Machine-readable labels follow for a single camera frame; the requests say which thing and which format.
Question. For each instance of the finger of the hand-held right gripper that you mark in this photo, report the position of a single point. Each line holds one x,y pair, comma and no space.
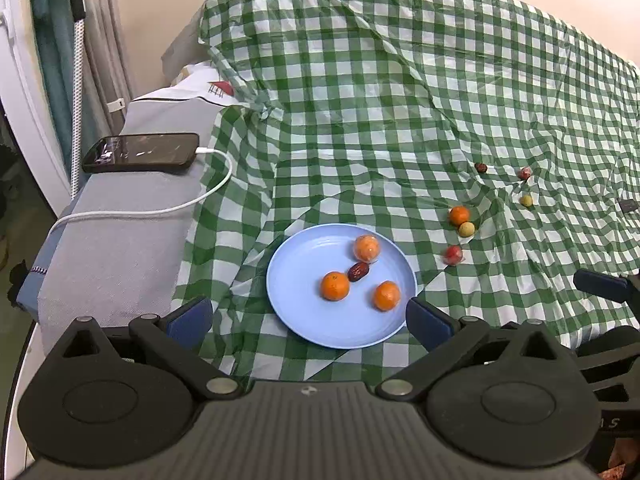
600,282
615,350

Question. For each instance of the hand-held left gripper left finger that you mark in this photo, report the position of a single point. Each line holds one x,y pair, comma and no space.
190,321

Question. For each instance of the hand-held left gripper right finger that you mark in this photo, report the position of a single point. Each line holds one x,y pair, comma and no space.
425,323

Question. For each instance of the small orange mandarin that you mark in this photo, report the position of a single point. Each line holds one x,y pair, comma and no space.
335,285
387,295
459,214

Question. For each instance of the red fruit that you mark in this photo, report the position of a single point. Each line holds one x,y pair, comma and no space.
524,173
453,255

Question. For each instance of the dried red date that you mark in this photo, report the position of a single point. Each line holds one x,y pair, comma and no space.
358,271
481,167

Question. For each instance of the plastic mandarin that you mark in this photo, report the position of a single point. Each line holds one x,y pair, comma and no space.
366,248

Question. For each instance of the small yellow-green fruit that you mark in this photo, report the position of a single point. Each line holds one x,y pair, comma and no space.
526,200
466,230

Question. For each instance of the blue plate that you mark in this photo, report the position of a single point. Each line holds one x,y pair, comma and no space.
300,270

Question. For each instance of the small dark object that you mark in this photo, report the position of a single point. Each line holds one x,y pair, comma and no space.
626,205

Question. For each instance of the grey fabric cover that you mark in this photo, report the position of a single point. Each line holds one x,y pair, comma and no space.
115,260

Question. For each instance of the black smartphone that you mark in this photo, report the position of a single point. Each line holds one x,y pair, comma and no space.
142,152

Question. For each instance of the white printed pillow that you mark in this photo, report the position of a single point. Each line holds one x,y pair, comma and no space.
200,82

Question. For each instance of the white dotted pole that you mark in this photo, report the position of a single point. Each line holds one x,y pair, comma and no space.
77,110

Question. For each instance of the green checked tablecloth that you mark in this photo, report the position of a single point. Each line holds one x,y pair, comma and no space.
400,85

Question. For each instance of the grey curtain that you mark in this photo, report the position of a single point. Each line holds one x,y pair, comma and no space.
100,35

